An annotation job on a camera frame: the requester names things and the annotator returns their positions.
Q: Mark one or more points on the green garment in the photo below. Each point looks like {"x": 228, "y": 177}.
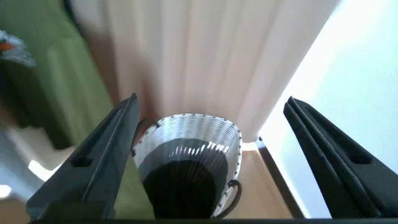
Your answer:
{"x": 62, "y": 77}

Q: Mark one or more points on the white laundry basket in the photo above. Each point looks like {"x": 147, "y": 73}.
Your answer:
{"x": 186, "y": 133}

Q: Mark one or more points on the beige curtain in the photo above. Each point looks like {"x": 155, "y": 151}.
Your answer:
{"x": 202, "y": 62}

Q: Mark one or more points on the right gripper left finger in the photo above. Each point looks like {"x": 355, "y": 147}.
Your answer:
{"x": 90, "y": 174}

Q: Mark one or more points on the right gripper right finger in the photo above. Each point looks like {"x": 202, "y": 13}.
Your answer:
{"x": 348, "y": 174}

